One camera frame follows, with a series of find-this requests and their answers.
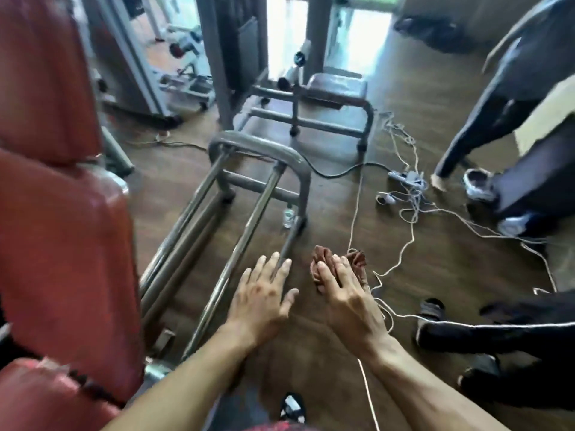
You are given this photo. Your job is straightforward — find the grey gym machine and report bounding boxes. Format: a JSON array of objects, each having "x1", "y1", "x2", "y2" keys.
[{"x1": 78, "y1": 0, "x2": 216, "y2": 127}]

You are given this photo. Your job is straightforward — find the red padded bench backrest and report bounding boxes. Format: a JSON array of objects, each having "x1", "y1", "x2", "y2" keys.
[{"x1": 0, "y1": 0, "x2": 145, "y2": 402}]

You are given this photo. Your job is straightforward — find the white tangled cables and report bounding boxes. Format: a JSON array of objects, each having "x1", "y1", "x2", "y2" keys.
[{"x1": 372, "y1": 111, "x2": 559, "y2": 330}]

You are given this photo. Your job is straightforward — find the person's left forearm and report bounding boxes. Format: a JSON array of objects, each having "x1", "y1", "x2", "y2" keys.
[{"x1": 102, "y1": 322, "x2": 254, "y2": 431}]

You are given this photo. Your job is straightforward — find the person's black white shoe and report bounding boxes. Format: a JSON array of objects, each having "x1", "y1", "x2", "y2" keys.
[{"x1": 279, "y1": 392, "x2": 307, "y2": 424}]

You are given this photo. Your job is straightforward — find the white power strip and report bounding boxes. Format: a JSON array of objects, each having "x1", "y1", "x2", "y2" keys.
[{"x1": 388, "y1": 169, "x2": 428, "y2": 190}]

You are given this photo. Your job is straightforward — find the brown padded machine seat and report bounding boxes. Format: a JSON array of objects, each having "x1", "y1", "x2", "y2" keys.
[{"x1": 306, "y1": 72, "x2": 370, "y2": 109}]

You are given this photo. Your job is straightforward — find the grey metal bench frame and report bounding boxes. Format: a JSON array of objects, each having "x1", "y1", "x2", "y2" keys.
[{"x1": 138, "y1": 130, "x2": 313, "y2": 362}]

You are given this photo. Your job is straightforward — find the person's right hand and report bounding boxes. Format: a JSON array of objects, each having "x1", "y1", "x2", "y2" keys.
[{"x1": 316, "y1": 254, "x2": 392, "y2": 360}]

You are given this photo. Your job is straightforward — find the red torn bench seat pad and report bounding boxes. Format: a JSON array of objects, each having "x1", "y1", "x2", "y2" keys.
[{"x1": 0, "y1": 358, "x2": 123, "y2": 431}]

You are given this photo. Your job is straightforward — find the brown cloth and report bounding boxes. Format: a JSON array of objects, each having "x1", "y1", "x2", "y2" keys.
[{"x1": 311, "y1": 245, "x2": 369, "y2": 293}]

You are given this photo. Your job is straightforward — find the black power cable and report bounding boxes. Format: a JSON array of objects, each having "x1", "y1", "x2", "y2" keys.
[{"x1": 127, "y1": 139, "x2": 396, "y2": 180}]

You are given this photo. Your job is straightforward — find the dark bag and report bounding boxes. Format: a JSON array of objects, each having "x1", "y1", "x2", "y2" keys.
[{"x1": 394, "y1": 14, "x2": 474, "y2": 55}]

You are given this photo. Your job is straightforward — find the person's left hand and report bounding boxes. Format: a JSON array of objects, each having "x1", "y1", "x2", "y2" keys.
[{"x1": 226, "y1": 252, "x2": 300, "y2": 351}]

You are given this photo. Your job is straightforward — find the long white cord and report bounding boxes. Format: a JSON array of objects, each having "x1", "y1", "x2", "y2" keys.
[{"x1": 347, "y1": 170, "x2": 382, "y2": 431}]

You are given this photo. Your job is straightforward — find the person's right forearm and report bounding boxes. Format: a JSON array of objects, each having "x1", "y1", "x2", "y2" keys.
[{"x1": 358, "y1": 336, "x2": 510, "y2": 431}]

